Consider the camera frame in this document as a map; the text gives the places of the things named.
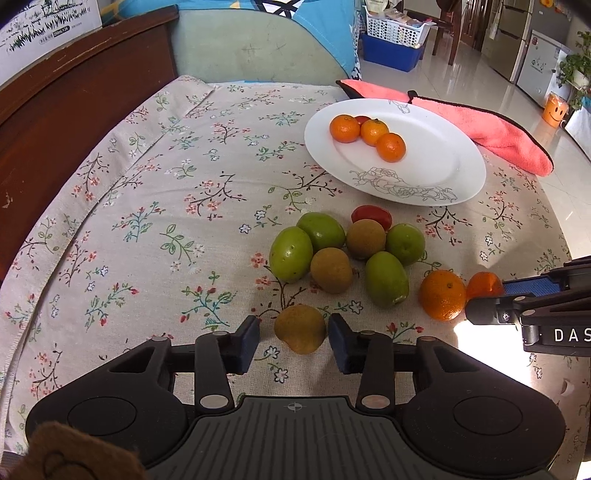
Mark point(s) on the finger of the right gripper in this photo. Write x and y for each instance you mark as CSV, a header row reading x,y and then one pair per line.
x,y
537,286

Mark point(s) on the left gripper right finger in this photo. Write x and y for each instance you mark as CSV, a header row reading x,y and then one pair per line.
x,y
369,354

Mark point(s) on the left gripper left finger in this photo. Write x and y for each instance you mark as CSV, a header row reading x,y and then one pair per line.
x,y
218,354

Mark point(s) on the orange tangerine four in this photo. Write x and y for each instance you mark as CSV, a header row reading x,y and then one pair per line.
x,y
484,284

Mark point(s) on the brown kiwi one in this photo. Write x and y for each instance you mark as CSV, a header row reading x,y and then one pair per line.
x,y
302,328

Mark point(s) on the green jujube four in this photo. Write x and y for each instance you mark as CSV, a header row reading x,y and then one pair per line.
x,y
386,280

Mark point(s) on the brown kiwi two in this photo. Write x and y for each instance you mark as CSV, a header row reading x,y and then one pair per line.
x,y
331,270

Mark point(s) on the orange tangerine three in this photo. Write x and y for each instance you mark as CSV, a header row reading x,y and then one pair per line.
x,y
442,295

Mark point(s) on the brown kiwi three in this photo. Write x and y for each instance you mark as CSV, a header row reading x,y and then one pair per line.
x,y
365,238

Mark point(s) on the green jujube three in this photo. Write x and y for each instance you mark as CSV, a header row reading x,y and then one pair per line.
x,y
406,242

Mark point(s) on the green jujube one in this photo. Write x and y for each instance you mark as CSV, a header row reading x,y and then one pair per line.
x,y
291,254

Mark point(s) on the green jujube two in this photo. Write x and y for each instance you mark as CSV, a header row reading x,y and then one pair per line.
x,y
323,230

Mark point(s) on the red cherry tomato one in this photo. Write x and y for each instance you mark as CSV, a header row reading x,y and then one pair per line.
x,y
372,212

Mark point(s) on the orange tangerine five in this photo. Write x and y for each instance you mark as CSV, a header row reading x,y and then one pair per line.
x,y
391,147

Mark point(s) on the orange tangerine two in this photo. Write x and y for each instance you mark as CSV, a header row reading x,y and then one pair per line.
x,y
372,130

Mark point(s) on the orange tangerine one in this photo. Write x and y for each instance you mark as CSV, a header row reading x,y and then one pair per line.
x,y
344,128

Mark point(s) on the red cherry tomato two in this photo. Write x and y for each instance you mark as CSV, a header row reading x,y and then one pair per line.
x,y
361,120

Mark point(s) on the floral tablecloth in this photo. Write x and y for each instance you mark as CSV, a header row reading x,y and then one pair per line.
x,y
164,230

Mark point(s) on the pink towel black trim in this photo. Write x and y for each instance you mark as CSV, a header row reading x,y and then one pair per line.
x,y
494,131

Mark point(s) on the white floral plate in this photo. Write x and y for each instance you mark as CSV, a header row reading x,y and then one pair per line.
x,y
442,165

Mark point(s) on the orange smiley bucket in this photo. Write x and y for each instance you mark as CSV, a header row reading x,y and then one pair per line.
x,y
555,109

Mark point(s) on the brown plush toy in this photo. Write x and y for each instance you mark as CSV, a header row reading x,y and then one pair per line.
x,y
57,451

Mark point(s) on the white small fridge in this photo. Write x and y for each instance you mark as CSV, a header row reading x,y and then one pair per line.
x,y
539,73

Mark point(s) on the potted green plant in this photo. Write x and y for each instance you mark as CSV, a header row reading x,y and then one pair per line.
x,y
574,71

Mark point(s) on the silver refrigerator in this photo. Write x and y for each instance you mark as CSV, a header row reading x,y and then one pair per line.
x,y
510,27

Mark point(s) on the blue storage bin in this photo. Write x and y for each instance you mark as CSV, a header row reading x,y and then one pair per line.
x,y
390,54

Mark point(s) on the wooden chair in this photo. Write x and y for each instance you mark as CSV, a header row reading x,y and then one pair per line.
x,y
451,20

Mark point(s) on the white plastic basket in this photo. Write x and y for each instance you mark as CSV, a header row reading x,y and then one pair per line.
x,y
397,28

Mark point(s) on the green sofa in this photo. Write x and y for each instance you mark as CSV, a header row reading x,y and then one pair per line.
x,y
246,45

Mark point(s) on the blue shark cushion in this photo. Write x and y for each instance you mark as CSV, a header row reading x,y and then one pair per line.
x,y
335,24

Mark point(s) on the white milk carton box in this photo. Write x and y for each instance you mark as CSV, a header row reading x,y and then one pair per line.
x,y
42,27

